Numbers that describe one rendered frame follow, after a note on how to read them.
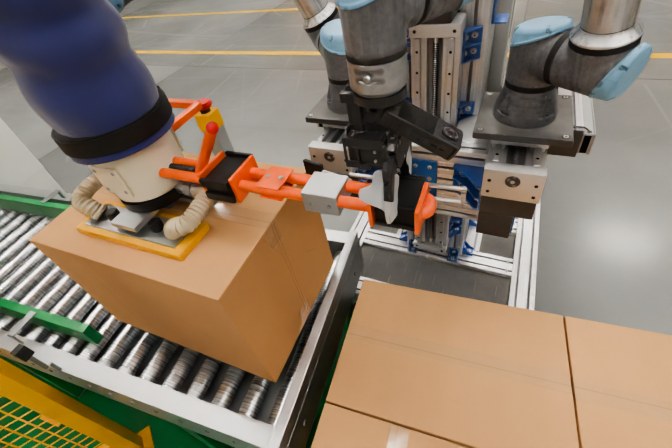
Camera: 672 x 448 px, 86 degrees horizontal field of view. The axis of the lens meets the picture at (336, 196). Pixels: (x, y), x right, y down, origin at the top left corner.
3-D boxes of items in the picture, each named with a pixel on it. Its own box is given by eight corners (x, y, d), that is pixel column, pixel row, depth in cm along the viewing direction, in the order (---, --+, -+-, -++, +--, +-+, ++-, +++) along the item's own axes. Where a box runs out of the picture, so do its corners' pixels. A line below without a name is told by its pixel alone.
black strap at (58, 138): (39, 153, 73) (25, 137, 70) (125, 97, 88) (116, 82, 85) (115, 165, 64) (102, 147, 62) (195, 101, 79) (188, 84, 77)
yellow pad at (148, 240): (79, 233, 88) (65, 219, 85) (110, 205, 95) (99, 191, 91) (183, 262, 75) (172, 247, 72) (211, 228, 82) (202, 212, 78)
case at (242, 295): (118, 320, 116) (27, 239, 89) (195, 230, 142) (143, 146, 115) (276, 383, 93) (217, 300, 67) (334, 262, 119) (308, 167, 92)
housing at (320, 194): (304, 211, 66) (298, 193, 63) (319, 187, 70) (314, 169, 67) (339, 218, 63) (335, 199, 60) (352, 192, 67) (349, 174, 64)
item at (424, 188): (369, 226, 60) (365, 205, 57) (381, 196, 65) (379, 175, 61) (419, 235, 57) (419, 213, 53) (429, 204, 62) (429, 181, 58)
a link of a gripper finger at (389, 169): (388, 193, 56) (390, 138, 53) (399, 195, 55) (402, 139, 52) (378, 204, 52) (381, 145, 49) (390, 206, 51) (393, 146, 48)
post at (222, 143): (269, 274, 200) (193, 115, 134) (274, 264, 204) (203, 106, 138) (279, 276, 197) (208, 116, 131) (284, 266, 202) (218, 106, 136)
